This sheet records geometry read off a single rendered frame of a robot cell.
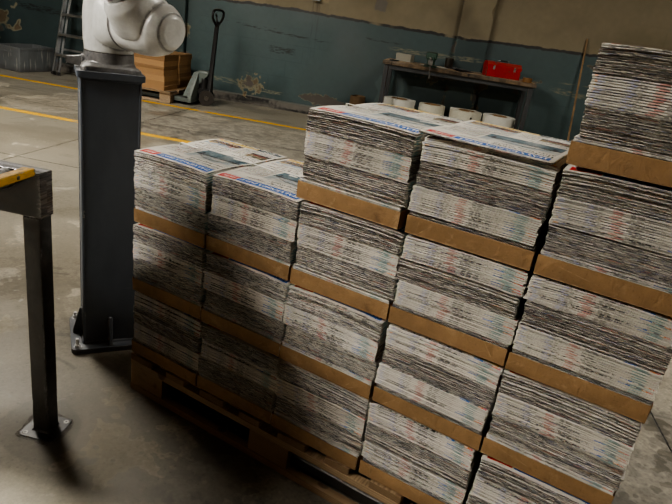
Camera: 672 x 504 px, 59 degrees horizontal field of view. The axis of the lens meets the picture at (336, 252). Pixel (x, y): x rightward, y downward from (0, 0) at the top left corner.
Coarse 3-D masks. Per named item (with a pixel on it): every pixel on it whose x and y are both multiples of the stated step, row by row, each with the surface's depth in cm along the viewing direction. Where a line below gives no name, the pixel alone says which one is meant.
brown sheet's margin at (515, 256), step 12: (408, 216) 132; (408, 228) 133; (420, 228) 132; (432, 228) 130; (444, 228) 129; (432, 240) 131; (444, 240) 130; (456, 240) 128; (468, 240) 127; (480, 240) 125; (492, 240) 124; (480, 252) 126; (492, 252) 125; (504, 252) 124; (516, 252) 122; (528, 252) 121; (516, 264) 123; (528, 264) 122
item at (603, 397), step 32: (576, 160) 112; (608, 160) 109; (640, 160) 106; (544, 256) 119; (608, 288) 114; (640, 288) 111; (576, 384) 122; (640, 416) 117; (544, 480) 131; (576, 480) 127
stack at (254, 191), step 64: (192, 192) 165; (256, 192) 154; (192, 256) 172; (320, 256) 148; (384, 256) 139; (448, 256) 131; (192, 320) 179; (256, 320) 165; (320, 320) 152; (384, 320) 145; (448, 320) 134; (512, 320) 127; (192, 384) 206; (256, 384) 171; (320, 384) 159; (384, 384) 147; (448, 384) 139; (256, 448) 177; (384, 448) 153; (448, 448) 143
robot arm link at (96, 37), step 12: (84, 0) 183; (96, 0) 180; (84, 12) 184; (96, 12) 180; (84, 24) 185; (96, 24) 182; (84, 36) 187; (96, 36) 184; (108, 36) 181; (84, 48) 189; (96, 48) 186; (108, 48) 186; (120, 48) 186
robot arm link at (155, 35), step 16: (112, 0) 166; (128, 0) 166; (144, 0) 167; (160, 0) 172; (112, 16) 168; (128, 16) 167; (144, 16) 168; (160, 16) 169; (176, 16) 172; (112, 32) 179; (128, 32) 171; (144, 32) 170; (160, 32) 170; (176, 32) 174; (128, 48) 180; (144, 48) 174; (160, 48) 173; (176, 48) 177
